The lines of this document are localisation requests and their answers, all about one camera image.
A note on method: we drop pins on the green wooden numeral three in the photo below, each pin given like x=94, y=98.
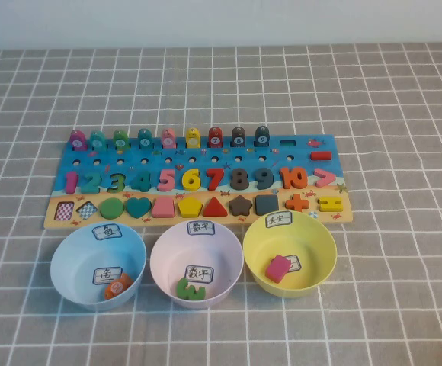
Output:
x=183, y=289

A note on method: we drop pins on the dark grey square shape piece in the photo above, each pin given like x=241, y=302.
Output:
x=266, y=204

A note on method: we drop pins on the yellow wooden numeral six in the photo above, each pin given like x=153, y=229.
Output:
x=187, y=181

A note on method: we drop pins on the dark blue fish peg nine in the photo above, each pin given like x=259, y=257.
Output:
x=262, y=136

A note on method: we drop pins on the light blue labelled bowl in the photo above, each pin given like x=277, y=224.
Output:
x=76, y=259

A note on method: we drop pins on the purple number eight piece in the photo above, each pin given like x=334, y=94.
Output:
x=240, y=178

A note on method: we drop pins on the magenta wooden numeral one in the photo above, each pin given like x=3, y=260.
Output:
x=70, y=182

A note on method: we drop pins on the orange fish peg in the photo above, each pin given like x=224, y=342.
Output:
x=116, y=287

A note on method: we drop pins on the pink greater-than sign piece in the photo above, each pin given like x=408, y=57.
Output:
x=329, y=177

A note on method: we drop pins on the teal wooden numeral four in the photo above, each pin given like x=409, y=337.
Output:
x=144, y=182

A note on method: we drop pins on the dark blue wooden numeral nine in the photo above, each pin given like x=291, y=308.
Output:
x=268, y=177

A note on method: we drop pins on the pink rectangle shape piece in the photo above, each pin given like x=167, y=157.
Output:
x=278, y=268

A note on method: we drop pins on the teal heart shape piece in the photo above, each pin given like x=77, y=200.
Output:
x=138, y=207

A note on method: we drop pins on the pink wooden numeral five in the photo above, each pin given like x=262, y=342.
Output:
x=166, y=173

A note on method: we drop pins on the yellow pentagon shape piece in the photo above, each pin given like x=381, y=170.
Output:
x=189, y=207

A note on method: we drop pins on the orange plus sign piece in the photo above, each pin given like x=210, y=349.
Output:
x=298, y=202

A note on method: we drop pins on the red fish peg number seven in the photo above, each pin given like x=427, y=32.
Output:
x=215, y=137

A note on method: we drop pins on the teal fish peg number two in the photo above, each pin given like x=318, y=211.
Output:
x=97, y=139

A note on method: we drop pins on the green circle shape piece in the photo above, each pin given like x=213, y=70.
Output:
x=111, y=207

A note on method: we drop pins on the purple fish peg number one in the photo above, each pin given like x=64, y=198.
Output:
x=77, y=139

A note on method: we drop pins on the brown fish peg number eight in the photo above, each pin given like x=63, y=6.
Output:
x=239, y=136

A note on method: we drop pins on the grey grid tablecloth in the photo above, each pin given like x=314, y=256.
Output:
x=396, y=114

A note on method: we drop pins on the pink labelled bowl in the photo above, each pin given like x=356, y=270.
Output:
x=167, y=259

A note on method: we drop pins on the pink trapezoid shape piece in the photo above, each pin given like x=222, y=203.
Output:
x=164, y=207

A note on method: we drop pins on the green fish peg number three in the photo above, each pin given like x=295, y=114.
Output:
x=119, y=139

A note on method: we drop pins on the teal fish peg number four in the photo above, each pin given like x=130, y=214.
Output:
x=145, y=138

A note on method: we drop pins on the pink fish peg number five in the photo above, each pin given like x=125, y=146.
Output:
x=168, y=138

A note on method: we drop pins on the red wooden numeral seven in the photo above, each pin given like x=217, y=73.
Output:
x=216, y=173

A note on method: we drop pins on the teal wooden numeral two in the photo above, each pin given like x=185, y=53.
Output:
x=92, y=188

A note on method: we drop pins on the orange wooden numeral ten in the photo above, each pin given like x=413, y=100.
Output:
x=286, y=178

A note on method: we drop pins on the red triangle shape piece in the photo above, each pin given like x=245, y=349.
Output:
x=215, y=209

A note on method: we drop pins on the yellow equals sign piece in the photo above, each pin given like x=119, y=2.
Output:
x=329, y=200

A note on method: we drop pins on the ocean print wooden puzzle board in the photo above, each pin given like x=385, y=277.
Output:
x=276, y=160

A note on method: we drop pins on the yellow labelled bowl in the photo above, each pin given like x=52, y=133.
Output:
x=308, y=244

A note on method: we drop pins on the yellow fish peg number six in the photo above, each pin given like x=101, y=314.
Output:
x=193, y=138

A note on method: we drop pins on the red minus sign piece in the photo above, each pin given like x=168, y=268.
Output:
x=321, y=155

